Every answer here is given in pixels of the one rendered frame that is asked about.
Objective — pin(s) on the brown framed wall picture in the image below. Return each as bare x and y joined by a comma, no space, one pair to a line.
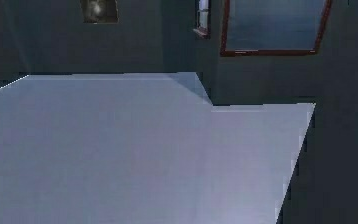
100,10

